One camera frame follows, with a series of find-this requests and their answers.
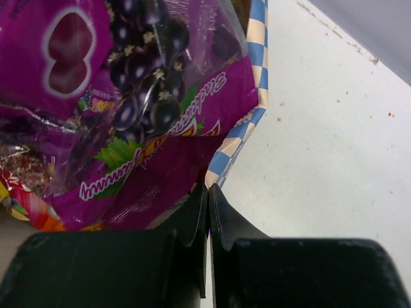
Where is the blue checkered paper bag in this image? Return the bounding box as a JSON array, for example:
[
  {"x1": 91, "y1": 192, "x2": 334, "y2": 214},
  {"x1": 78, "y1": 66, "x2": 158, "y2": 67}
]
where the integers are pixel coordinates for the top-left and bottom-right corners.
[{"x1": 205, "y1": 1, "x2": 268, "y2": 189}]

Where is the colourful Fox's candy bag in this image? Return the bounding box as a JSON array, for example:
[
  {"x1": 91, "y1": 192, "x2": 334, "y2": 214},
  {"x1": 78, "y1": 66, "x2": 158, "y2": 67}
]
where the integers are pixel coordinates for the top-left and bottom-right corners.
[{"x1": 0, "y1": 153, "x2": 107, "y2": 232}]

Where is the purple candy bag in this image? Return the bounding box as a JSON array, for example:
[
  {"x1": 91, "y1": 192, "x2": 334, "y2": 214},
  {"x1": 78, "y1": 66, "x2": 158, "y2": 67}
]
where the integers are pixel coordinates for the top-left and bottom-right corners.
[{"x1": 1, "y1": 1, "x2": 254, "y2": 229}]

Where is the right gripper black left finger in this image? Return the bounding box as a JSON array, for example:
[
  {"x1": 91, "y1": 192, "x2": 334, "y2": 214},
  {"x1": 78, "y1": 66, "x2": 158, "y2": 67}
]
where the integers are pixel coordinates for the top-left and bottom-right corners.
[{"x1": 1, "y1": 185, "x2": 207, "y2": 307}]

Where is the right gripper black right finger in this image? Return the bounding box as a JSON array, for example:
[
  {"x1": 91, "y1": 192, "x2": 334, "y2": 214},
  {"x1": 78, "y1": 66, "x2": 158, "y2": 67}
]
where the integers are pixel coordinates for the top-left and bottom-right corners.
[{"x1": 208, "y1": 185, "x2": 410, "y2": 307}]

